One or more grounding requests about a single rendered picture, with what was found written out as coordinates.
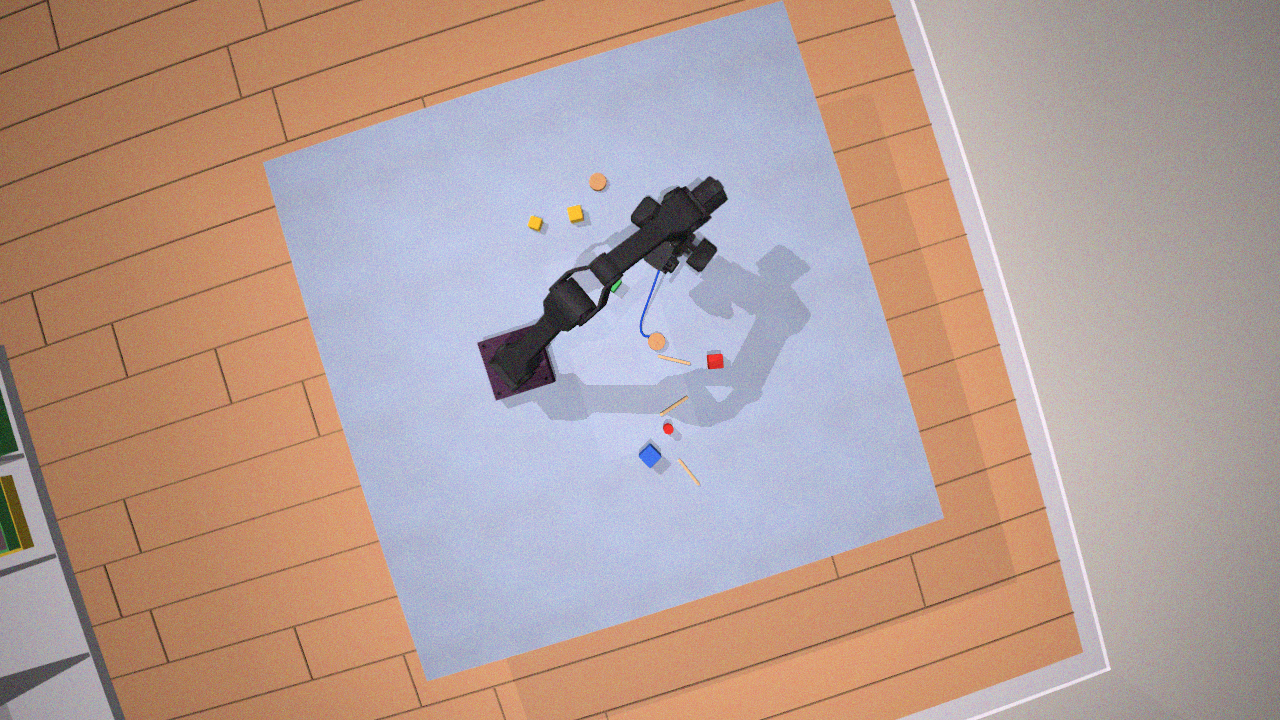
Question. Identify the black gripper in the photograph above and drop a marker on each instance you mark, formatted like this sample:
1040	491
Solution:
701	254

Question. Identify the blue block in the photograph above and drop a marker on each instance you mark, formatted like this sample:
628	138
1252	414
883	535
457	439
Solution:
649	455

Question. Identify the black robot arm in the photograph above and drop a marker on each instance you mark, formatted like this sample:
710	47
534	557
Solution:
567	305

